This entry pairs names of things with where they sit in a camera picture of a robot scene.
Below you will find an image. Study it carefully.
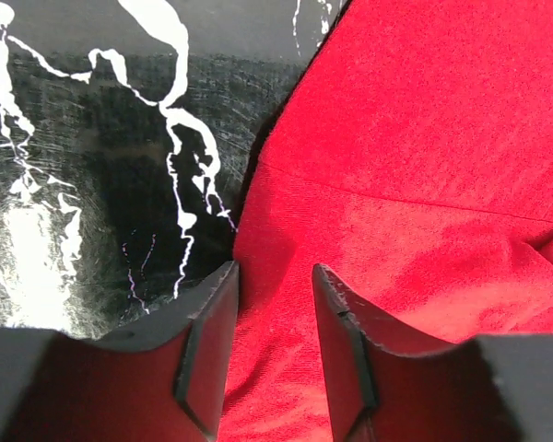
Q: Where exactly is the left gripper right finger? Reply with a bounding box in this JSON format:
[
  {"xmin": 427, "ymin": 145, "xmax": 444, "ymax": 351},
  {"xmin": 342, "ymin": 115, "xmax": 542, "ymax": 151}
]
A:
[{"xmin": 312, "ymin": 264, "xmax": 553, "ymax": 441}]

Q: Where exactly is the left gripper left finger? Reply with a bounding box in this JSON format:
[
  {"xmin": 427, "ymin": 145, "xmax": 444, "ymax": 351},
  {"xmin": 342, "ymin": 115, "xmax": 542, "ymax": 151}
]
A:
[{"xmin": 0, "ymin": 262, "xmax": 239, "ymax": 441}]

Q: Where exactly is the dark red t shirt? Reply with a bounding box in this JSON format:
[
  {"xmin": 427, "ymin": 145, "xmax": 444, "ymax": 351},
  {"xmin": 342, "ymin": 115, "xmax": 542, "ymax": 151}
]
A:
[{"xmin": 219, "ymin": 1, "xmax": 553, "ymax": 441}]

